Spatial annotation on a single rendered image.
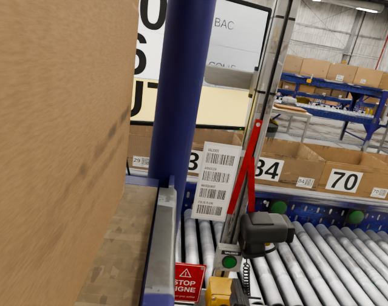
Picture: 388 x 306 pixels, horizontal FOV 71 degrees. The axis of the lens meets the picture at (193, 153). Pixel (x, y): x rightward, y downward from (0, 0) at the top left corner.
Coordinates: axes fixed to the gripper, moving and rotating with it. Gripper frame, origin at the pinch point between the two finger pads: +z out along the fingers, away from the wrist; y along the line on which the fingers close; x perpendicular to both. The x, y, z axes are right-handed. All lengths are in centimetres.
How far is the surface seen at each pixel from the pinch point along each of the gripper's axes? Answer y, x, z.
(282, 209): -38, 14, 65
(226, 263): 0.9, -0.2, 9.4
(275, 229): -7.5, -13.1, 6.9
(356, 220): -76, 15, 65
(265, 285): -19.1, 20.9, 25.2
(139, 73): 27, -41, 16
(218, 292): 1.9, 7.4, 7.3
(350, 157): -88, -5, 102
